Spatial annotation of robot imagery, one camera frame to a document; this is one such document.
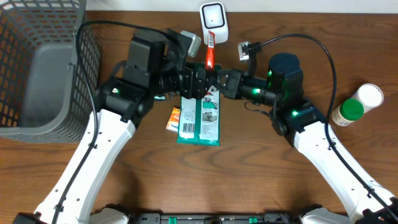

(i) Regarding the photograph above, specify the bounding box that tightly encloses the red snack packet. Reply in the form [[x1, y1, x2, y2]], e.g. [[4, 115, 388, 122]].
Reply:
[[205, 31, 215, 71]]

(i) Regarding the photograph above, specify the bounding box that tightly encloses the teal white wipes packet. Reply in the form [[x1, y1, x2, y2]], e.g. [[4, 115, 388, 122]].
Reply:
[[154, 95, 166, 101]]

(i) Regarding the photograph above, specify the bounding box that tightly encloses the green 3M pouch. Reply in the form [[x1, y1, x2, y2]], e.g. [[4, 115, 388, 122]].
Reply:
[[176, 62, 222, 147]]

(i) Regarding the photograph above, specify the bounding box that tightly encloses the small orange box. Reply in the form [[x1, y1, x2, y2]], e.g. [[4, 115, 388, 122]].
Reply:
[[166, 107, 180, 133]]

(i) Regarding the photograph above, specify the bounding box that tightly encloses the green lid Knorr jar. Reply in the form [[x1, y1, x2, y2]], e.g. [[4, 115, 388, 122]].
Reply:
[[331, 98, 364, 126]]

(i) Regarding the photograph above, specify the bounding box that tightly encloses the white jar blue label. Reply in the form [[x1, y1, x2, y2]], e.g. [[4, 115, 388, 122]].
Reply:
[[351, 83, 384, 113]]

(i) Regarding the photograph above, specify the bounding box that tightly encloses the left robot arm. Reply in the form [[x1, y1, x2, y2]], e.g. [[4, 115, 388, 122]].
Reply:
[[14, 30, 213, 223]]

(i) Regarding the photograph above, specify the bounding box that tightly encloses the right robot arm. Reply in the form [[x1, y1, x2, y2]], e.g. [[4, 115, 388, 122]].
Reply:
[[216, 53, 397, 223]]

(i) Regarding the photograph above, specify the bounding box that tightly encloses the white barcode scanner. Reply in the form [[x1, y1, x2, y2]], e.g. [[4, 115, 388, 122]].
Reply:
[[199, 2, 229, 45]]

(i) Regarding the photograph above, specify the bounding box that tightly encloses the grey plastic mesh basket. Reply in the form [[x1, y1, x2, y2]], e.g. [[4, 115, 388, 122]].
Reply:
[[1, 0, 101, 143]]

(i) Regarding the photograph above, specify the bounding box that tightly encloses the left black cable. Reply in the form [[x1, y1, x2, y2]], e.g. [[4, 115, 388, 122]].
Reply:
[[51, 20, 170, 224]]

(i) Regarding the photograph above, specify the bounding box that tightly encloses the black cable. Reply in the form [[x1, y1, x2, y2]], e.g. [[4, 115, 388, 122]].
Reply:
[[248, 33, 398, 215], [51, 20, 170, 224]]

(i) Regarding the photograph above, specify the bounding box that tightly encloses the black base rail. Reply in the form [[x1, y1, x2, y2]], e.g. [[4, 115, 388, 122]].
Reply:
[[128, 213, 301, 224]]

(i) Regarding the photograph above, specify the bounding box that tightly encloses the right black cable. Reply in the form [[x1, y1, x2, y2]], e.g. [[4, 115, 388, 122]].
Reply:
[[248, 33, 398, 215]]

